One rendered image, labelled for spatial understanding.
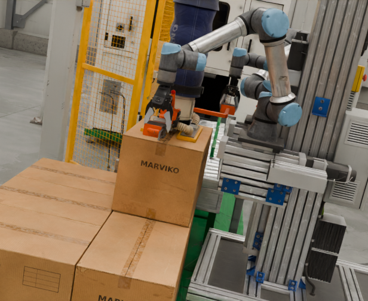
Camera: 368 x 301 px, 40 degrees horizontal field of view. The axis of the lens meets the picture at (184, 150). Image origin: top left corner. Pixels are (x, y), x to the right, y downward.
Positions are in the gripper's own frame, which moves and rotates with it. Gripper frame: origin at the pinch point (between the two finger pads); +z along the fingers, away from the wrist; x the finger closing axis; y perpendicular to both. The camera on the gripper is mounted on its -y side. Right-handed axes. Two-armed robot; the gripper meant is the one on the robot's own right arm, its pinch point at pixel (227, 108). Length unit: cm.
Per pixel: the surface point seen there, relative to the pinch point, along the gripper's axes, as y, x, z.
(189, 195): 60, -8, 36
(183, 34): 40, -28, -38
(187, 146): 56, -14, 13
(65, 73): -72, -126, 10
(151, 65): -127, -73, -2
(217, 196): -6, 5, 56
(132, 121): -79, -71, 37
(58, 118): -72, -127, 45
